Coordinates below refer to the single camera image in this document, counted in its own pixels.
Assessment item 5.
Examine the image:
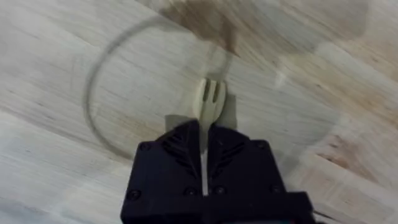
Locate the pale wooden fork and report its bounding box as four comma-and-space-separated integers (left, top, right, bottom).
192, 77, 228, 197

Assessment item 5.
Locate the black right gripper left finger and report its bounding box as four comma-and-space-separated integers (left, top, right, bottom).
124, 119, 203, 198

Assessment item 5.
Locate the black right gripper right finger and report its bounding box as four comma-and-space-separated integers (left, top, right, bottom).
206, 123, 287, 196

